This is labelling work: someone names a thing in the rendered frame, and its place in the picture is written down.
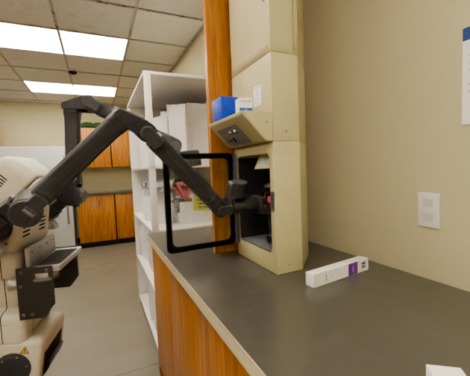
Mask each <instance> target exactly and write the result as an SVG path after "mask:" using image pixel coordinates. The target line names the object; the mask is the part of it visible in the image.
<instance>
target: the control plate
mask: <svg viewBox="0 0 470 376"><path fill-rule="evenodd" d="M234 130H235V131H236V132H235V131H234ZM229 131H230V132H231V133H229ZM217 133H218V134H219V135H220V136H221V137H222V138H223V139H224V140H225V141H226V142H227V144H228V145H229V146H232V145H239V144H243V143H247V142H251V141H250V139H249V138H247V136H246V135H245V134H244V133H243V132H242V131H241V130H240V129H239V128H238V127H237V125H233V126H230V127H228V128H225V129H222V130H220V131H217ZM242 137H244V139H242ZM232 138H234V139H235V140H236V139H238V140H236V141H237V142H235V141H234V140H233V139H232ZM239 138H241V139H239ZM230 140H232V141H233V142H231V141H230ZM228 141H229V142H228Z"/></svg>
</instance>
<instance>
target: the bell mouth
mask: <svg viewBox="0 0 470 376"><path fill-rule="evenodd" d="M254 169H269V156H268V155H267V154H264V155H260V156H259V158H258V161H257V164H256V166H255V168H254Z"/></svg>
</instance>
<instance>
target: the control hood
mask: <svg viewBox="0 0 470 376"><path fill-rule="evenodd" d="M233 125H237V127H238V128H239V129H240V130H241V131H242V132H243V133H244V134H245V135H246V136H247V138H249V139H250V141H251V142H247V143H243V144H239V145H232V146H229V145H228V144H227V142H226V141H225V140H224V139H223V138H222V137H221V136H220V135H219V134H218V133H217V131H220V130H222V129H225V128H228V127H230V126H233ZM209 127H210V129H211V130H212V131H213V132H214V133H215V134H216V135H217V136H218V137H219V138H220V139H221V140H222V142H223V143H224V144H225V145H226V146H227V147H228V148H239V147H243V146H247V145H255V144H259V143H264V142H271V141H272V140H273V139H272V113H271V112H269V111H253V110H241V111H240V112H238V113H235V114H233V115H230V116H228V117H226V118H224V119H221V120H219V121H217V122H214V123H212V124H210V125H209Z"/></svg>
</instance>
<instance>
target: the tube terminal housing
mask: <svg viewBox="0 0 470 376"><path fill-rule="evenodd" d="M260 83H261V98H262V105H261V106H259V107H256V108H254V102H253V87H254V86H256V85H258V84H260ZM232 96H233V97H240V98H252V104H253V111H269V112H271V113H272V139H273V140H272V141H271V142H264V143H259V144H255V145H247V146H243V147H239V148H235V149H234V154H236V155H237V174H238V159H240V158H259V156H260V155H264V154H267V155H268V156H269V170H270V194H271V192H274V197H275V211H274V212H273V211H271V218H272V252H268V251H266V250H264V249H262V248H259V247H257V246H255V245H252V244H251V243H249V242H246V241H244V240H242V238H241V234H240V242H238V252H239V254H241V255H242V256H244V257H246V258H248V259H249V260H252V261H253V262H255V263H257V264H259V265H260V266H262V267H264V268H265V269H268V270H269V271H271V272H273V273H275V274H276V275H281V274H284V273H288V272H294V271H298V270H302V269H303V268H304V264H305V262H306V260H307V257H308V254H309V249H308V217H307V153H306V122H305V90H304V70H303V68H302V66H301V63H300V61H299V59H298V56H297V55H292V54H283V53H277V52H272V51H271V52H269V53H268V54H266V55H265V56H264V57H262V58H260V59H259V60H258V61H257V62H255V63H253V64H252V65H250V66H249V67H248V68H247V69H245V70H244V71H242V72H241V73H239V74H238V75H237V76H235V77H234V78H232ZM238 179H239V175H238Z"/></svg>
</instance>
